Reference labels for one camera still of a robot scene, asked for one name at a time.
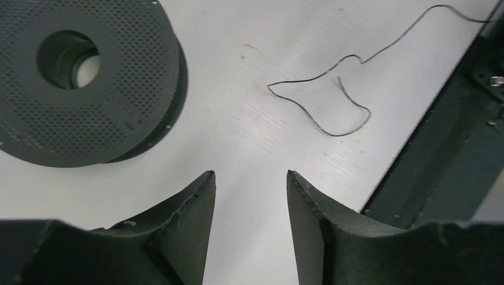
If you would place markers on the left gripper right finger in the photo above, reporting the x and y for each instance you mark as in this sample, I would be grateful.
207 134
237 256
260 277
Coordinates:
334 244

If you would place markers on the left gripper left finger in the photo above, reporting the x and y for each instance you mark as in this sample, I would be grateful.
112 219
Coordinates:
166 244

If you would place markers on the black spool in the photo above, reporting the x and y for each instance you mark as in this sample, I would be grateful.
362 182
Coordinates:
88 82

